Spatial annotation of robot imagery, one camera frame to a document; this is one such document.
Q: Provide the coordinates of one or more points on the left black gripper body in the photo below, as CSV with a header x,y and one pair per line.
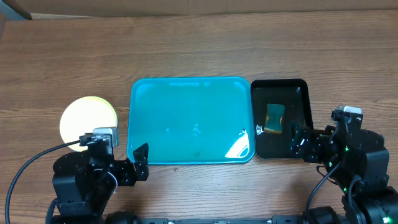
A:
x,y
123,173

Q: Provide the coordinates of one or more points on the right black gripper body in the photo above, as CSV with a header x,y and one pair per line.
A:
x,y
315,152

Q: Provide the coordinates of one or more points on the green yellow scrub sponge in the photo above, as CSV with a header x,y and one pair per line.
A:
x,y
274,118

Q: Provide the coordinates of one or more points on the black water tray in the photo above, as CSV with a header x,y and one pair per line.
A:
x,y
294,95

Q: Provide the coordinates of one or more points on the green rimmed plate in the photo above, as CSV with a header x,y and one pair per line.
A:
x,y
84,115

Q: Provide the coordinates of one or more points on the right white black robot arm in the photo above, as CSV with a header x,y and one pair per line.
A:
x,y
357,161

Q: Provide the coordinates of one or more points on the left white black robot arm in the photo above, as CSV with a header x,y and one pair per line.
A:
x,y
83,186

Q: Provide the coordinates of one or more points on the teal plastic serving tray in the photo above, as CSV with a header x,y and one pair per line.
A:
x,y
190,121

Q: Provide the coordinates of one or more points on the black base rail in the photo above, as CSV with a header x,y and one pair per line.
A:
x,y
217,221

